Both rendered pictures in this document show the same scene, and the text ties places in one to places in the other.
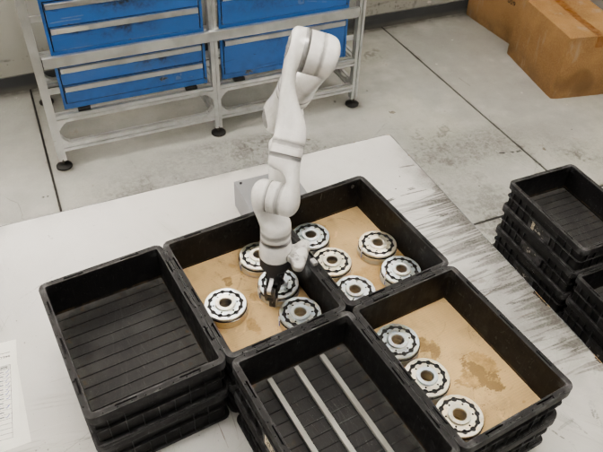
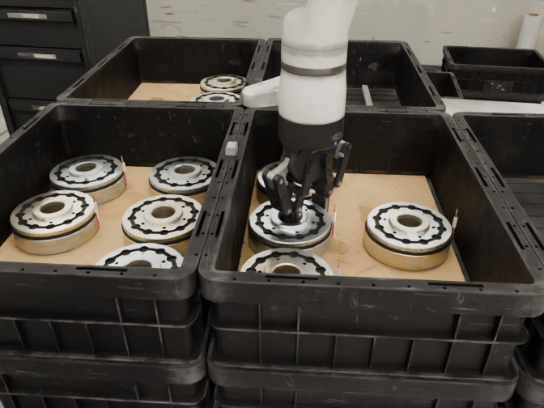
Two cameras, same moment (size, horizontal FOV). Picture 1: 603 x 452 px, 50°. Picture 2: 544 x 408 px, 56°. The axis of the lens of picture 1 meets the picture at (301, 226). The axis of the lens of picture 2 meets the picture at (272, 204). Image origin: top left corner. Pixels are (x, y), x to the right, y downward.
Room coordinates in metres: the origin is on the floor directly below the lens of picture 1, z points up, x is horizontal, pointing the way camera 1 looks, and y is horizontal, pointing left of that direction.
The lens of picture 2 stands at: (1.53, 0.34, 1.21)
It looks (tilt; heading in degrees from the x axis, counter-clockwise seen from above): 32 degrees down; 215
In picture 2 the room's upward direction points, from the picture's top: straight up
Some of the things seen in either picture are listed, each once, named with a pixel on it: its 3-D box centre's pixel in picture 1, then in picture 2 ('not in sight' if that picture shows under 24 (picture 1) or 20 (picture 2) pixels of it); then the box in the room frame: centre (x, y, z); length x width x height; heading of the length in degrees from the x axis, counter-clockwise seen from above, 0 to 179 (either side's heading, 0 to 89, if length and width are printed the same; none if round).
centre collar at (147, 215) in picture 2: (332, 260); (163, 214); (1.17, -0.08, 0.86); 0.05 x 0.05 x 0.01
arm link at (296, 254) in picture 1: (283, 245); (299, 81); (1.05, 0.04, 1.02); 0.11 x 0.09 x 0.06; 80
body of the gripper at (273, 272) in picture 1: (275, 265); (309, 143); (1.06, 0.06, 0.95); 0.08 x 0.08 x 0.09
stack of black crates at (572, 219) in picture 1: (558, 249); not in sight; (1.77, -0.98, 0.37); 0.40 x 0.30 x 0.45; 25
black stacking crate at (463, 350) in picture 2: (250, 291); (351, 218); (1.05, 0.12, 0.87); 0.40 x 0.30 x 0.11; 31
